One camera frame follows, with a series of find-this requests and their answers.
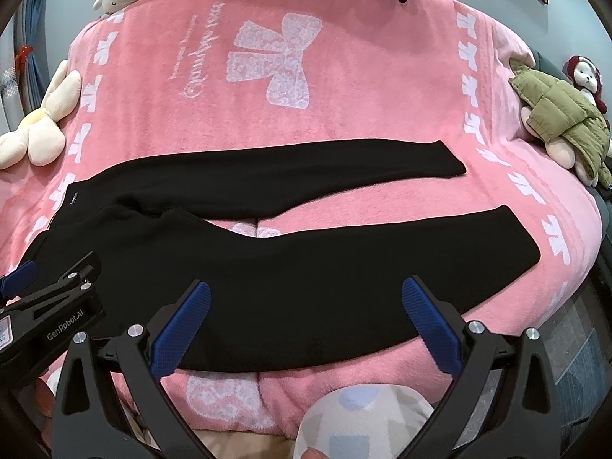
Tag red-haired doll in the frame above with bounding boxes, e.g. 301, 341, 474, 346
563, 55, 608, 114

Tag doll in green jacket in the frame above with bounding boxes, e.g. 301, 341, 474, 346
509, 58, 611, 190

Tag cream flower plush toy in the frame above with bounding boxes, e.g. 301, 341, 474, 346
0, 60, 82, 170

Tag red hanging ornament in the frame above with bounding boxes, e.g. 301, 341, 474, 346
15, 45, 33, 73

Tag pink bow-print blanket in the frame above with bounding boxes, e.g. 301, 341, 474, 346
0, 0, 605, 441

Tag black pants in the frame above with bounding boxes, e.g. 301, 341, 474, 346
25, 139, 540, 377

